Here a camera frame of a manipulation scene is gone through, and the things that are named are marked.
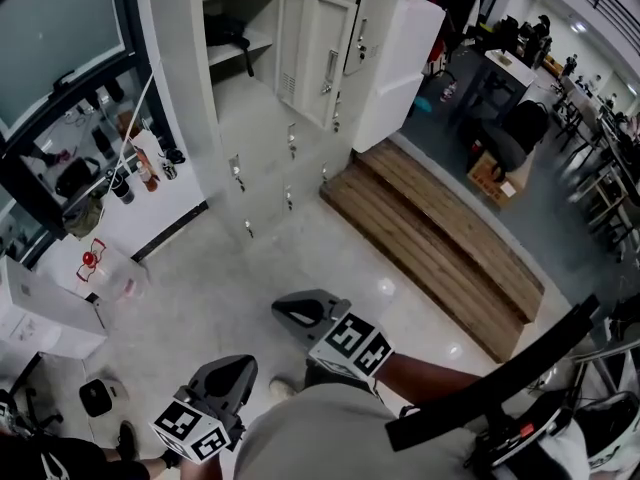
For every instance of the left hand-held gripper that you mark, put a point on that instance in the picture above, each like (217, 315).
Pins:
(200, 418)

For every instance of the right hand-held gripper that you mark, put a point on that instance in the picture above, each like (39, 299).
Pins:
(345, 340)

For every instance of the grey metal locker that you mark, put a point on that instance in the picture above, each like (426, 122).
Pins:
(260, 133)

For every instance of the person's right forearm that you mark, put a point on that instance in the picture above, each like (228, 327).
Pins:
(425, 378)

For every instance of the open grey locker door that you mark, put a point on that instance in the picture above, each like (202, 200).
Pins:
(312, 48)

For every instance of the person's white shoe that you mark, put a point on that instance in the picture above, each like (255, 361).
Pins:
(284, 386)

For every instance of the person's beige shirt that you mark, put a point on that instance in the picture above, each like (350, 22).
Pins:
(340, 438)

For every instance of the small black box device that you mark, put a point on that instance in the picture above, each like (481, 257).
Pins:
(96, 397)

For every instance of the wooden steps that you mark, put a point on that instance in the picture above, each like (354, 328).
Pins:
(430, 238)

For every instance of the clear plastic box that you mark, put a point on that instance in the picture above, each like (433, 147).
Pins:
(117, 275)

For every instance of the black chair base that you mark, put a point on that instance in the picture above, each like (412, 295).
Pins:
(35, 413)

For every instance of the red and white ornament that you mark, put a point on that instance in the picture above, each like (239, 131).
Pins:
(90, 259)

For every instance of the white cardboard box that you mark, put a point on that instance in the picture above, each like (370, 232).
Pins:
(40, 308)

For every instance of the brown cardboard box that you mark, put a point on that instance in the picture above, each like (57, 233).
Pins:
(492, 178)

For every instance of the olive green bag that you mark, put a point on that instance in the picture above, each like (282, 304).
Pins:
(84, 217)

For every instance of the black tumbler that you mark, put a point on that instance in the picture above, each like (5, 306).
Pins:
(123, 191)

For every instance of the patterned can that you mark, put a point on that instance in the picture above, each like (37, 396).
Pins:
(169, 170)

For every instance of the orange bottle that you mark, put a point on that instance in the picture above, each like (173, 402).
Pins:
(147, 178)

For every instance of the teal object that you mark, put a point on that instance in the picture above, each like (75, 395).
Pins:
(424, 105)

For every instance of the small plastic bottle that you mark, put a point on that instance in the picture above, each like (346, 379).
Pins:
(449, 92)

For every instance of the black handbag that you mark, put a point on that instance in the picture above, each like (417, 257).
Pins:
(76, 178)

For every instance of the black office chair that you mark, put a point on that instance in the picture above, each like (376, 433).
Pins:
(520, 128)

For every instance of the white paper bag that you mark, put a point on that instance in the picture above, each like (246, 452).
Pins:
(146, 148)

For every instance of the white and black bag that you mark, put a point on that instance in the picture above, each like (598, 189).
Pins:
(610, 433)

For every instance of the white cabinet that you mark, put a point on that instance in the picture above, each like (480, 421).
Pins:
(400, 63)

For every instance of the row of desks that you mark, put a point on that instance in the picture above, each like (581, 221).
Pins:
(600, 168)

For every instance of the dark desk with white top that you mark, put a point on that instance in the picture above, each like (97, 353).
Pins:
(505, 68)

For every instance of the black framed glass window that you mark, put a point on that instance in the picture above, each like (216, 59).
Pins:
(60, 33)

